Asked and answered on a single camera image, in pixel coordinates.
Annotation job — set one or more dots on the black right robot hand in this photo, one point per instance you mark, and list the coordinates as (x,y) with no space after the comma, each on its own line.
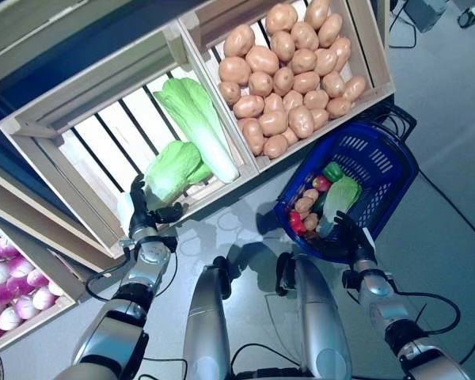
(360,245)

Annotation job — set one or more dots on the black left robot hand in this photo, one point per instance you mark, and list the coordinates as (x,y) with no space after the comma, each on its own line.
(142,210)

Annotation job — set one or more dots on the green white napa cabbage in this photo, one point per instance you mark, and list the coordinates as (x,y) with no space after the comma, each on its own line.
(198,115)
(340,198)
(174,170)

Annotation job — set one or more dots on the blue plastic shopping basket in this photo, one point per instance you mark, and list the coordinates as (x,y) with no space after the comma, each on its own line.
(380,158)

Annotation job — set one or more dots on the brown potato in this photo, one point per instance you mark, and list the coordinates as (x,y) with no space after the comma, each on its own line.
(329,29)
(252,135)
(292,99)
(316,99)
(289,136)
(273,103)
(340,53)
(234,70)
(283,80)
(305,82)
(304,60)
(229,92)
(301,120)
(304,35)
(239,39)
(262,59)
(310,194)
(282,45)
(354,88)
(273,122)
(275,145)
(320,118)
(281,18)
(332,84)
(260,83)
(316,12)
(325,61)
(302,205)
(338,107)
(248,106)
(310,221)

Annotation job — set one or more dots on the dark green cucumber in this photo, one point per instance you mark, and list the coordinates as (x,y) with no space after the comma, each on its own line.
(320,205)

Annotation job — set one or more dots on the red bell pepper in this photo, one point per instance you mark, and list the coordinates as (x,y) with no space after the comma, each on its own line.
(297,221)

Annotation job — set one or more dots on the red yellow round fruit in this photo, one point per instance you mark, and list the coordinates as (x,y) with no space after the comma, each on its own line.
(320,182)

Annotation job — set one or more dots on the small green bell pepper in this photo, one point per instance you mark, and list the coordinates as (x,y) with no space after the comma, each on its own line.
(332,171)

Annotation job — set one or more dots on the silver right robot leg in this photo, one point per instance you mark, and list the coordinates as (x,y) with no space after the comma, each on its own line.
(320,316)

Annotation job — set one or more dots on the silver robot leg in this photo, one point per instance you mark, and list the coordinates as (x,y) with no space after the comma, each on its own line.
(206,316)
(320,316)

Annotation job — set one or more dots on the wooden cabbage crate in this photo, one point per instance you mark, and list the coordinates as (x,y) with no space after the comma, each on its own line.
(103,130)

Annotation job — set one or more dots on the large wooden display shelf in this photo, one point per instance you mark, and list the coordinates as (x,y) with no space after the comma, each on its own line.
(43,206)

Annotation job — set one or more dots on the silver left robot leg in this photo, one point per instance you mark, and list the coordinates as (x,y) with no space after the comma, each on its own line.
(206,316)

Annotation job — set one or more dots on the wooden potato crate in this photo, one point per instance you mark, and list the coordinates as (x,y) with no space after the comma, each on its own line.
(364,39)

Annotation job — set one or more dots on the grey power box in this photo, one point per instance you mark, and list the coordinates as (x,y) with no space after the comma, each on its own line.
(425,12)

